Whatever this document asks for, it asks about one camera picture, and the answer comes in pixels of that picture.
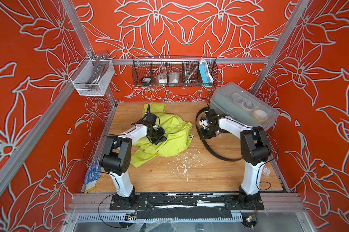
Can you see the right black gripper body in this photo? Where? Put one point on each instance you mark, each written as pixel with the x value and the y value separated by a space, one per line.
pixel 208 132

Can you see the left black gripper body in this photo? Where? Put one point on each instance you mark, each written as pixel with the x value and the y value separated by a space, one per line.
pixel 157 135

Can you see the black belt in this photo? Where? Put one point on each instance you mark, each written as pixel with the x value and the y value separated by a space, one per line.
pixel 206 145

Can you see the yellow-green trousers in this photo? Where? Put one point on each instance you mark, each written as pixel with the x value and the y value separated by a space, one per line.
pixel 177 134

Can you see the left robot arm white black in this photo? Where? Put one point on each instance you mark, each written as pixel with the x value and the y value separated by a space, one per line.
pixel 116 156

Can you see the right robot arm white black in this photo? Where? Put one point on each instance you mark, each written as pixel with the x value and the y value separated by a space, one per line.
pixel 255 150

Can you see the grey plastic storage box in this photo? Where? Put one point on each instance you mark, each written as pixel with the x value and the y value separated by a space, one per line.
pixel 242 106

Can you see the small black device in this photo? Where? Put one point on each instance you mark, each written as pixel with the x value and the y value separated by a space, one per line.
pixel 146 81

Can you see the white power adapter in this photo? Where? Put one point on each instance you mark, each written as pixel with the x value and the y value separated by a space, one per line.
pixel 162 79

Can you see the metal tongs in basket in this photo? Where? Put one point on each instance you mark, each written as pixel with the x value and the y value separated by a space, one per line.
pixel 190 72

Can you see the clear plastic cup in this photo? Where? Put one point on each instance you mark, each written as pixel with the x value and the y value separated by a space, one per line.
pixel 174 78

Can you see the blue dotted work glove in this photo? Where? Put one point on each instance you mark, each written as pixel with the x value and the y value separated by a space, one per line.
pixel 93 174

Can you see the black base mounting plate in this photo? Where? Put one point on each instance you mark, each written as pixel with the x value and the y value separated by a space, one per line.
pixel 227 200

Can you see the metal utensils in bin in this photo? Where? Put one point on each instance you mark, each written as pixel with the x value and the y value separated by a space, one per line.
pixel 99 69

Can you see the black wire wall basket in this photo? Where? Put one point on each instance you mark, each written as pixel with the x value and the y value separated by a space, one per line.
pixel 177 71

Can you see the clear plastic wall bin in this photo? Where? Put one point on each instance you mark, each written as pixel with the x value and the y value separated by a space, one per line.
pixel 84 72

